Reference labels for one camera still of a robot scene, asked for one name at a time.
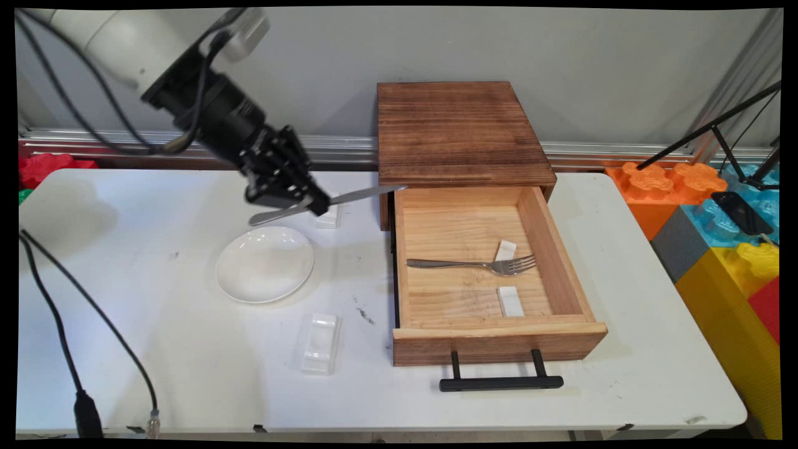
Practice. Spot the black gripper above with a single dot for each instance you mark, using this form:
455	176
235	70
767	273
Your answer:
218	106

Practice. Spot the silver table knife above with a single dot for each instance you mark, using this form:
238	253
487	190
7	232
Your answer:
361	195

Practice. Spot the small white cutlery rest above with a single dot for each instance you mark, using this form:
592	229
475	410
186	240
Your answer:
328	220

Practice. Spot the white round plate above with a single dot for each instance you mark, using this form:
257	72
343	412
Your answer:
265	265

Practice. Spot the large white cutlery rest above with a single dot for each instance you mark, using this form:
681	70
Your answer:
320	343

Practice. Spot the dark wooden drawer cabinet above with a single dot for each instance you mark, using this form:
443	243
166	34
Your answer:
461	131

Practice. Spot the light wooden drawer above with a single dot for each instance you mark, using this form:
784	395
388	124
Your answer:
461	293

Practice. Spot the white rectangular cutlery rest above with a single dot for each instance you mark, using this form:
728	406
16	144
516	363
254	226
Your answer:
511	302
506	249

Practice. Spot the silver fork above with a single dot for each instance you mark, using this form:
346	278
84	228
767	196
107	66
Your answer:
505	266

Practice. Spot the red knobbed giant block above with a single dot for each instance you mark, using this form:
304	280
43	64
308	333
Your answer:
47	168

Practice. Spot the green giant building block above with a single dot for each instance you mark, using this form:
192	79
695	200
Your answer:
24	196

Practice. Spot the orange giant building block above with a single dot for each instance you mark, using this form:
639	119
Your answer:
651	187

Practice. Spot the grey giant building block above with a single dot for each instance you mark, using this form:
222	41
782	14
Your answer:
679	246

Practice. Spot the black tripod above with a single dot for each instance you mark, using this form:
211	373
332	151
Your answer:
711	128

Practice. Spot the blue giant building block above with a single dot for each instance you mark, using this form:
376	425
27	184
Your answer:
717	231

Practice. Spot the black smartphone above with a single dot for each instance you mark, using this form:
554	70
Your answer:
742	213

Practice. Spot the red block beside yellow block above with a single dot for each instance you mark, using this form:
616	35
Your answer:
768	308

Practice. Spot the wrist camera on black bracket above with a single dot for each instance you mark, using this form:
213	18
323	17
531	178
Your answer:
246	31

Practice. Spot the aluminium wall rail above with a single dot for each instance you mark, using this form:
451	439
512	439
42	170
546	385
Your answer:
124	142

